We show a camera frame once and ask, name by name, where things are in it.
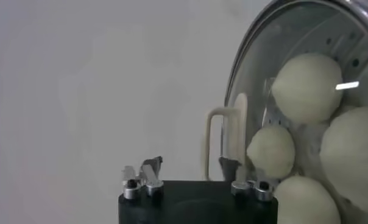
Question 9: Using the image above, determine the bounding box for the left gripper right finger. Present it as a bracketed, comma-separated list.
[218, 155, 275, 202]

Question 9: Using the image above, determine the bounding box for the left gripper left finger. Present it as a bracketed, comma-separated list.
[121, 155, 165, 200]

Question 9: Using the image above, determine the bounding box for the white steamed baozi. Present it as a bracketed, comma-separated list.
[272, 175, 342, 224]
[246, 125, 296, 180]
[319, 105, 368, 214]
[271, 53, 345, 125]

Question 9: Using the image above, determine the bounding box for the glass lid with cream handle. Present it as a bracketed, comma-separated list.
[203, 0, 368, 224]

